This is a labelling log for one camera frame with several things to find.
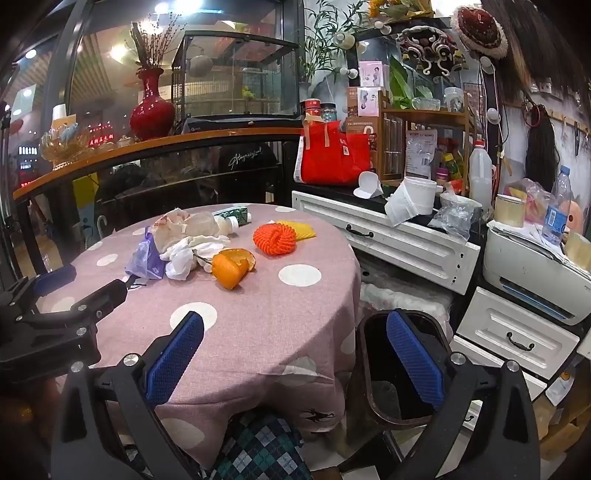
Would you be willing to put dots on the green white milk carton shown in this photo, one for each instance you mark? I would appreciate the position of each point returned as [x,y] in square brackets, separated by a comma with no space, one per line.
[233,213]

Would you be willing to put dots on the dried flower branches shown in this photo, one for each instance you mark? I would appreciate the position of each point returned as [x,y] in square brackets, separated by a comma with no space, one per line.
[154,44]

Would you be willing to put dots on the purple plastic bag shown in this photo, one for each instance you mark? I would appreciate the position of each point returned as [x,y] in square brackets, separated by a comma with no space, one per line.
[145,261]

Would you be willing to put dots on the white printer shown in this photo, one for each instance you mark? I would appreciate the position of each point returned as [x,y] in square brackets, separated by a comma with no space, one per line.
[526,272]

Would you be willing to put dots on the wooden shelf rack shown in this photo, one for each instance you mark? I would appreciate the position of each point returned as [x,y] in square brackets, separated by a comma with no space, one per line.
[392,143]

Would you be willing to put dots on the wooden counter rail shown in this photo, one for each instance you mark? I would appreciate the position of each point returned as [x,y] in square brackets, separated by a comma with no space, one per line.
[152,147]

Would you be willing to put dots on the black trash bin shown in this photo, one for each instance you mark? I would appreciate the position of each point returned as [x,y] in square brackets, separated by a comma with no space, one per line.
[397,383]

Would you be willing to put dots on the small white paper cup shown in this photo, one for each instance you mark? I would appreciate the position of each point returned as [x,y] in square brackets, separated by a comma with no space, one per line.
[368,185]

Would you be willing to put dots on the pink box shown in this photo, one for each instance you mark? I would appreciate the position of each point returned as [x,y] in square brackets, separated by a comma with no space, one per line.
[370,74]

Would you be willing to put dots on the clear plastic wrapper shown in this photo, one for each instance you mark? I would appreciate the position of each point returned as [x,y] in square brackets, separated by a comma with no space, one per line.
[184,224]

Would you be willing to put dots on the crumpled clear plastic bag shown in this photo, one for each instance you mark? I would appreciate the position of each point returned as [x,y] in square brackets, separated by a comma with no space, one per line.
[455,221]

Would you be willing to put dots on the white drawer cabinet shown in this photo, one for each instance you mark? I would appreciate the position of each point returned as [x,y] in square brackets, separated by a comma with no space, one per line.
[392,240]

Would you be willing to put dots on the red ceramic vase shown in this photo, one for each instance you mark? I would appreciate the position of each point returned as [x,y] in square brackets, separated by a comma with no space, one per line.
[151,110]

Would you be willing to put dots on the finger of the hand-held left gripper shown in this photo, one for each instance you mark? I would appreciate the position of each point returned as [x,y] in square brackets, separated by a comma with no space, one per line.
[53,279]
[106,295]

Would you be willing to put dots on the white fluffy cloth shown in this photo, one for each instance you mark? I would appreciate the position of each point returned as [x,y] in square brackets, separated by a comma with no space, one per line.
[401,295]

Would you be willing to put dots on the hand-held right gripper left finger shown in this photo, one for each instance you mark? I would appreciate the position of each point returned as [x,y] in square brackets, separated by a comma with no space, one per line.
[175,355]

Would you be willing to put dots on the green leafy plant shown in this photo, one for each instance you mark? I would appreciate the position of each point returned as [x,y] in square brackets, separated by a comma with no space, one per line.
[332,41]

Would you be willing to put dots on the large white paper cup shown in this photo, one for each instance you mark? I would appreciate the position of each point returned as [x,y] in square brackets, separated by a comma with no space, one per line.
[413,198]

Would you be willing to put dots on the white lower drawer unit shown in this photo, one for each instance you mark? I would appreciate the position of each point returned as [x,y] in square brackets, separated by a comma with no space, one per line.
[512,332]

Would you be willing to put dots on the red tin can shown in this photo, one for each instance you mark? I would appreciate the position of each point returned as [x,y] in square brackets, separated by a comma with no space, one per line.
[311,110]

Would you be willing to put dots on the orange foam fruit net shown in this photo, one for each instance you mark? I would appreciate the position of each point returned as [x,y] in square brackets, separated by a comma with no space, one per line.
[273,240]

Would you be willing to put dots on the clear water bottle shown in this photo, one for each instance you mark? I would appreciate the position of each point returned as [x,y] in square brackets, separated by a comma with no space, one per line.
[556,212]

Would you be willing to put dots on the golden glass bowl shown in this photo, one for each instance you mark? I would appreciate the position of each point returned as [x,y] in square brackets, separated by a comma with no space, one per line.
[64,145]

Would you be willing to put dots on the small white plastic bottle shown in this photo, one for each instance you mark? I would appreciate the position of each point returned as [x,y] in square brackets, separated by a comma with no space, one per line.
[228,225]

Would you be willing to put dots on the yellow foam fruit net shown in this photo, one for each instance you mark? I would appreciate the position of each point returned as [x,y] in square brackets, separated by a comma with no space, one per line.
[304,229]

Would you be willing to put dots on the embroidered round red hat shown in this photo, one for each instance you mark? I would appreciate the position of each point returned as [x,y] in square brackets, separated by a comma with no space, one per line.
[480,30]

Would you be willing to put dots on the white plastic jug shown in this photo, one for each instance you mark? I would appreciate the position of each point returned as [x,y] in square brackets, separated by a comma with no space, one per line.
[480,177]

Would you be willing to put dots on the red fabric bag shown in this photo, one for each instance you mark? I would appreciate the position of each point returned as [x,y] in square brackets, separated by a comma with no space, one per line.
[334,154]

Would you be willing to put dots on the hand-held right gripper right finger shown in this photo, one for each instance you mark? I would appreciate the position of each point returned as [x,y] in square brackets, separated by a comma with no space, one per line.
[415,360]

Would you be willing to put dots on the orange peel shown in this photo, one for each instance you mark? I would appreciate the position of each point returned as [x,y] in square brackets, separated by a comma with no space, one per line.
[231,270]

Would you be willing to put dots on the beige tape roll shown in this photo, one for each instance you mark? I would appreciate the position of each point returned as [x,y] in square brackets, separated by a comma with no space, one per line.
[509,211]

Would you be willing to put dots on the glass display case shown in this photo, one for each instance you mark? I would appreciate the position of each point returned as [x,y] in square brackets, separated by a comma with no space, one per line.
[240,78]

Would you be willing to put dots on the crumpled white tissue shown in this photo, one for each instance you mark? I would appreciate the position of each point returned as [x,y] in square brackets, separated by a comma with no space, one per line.
[184,256]

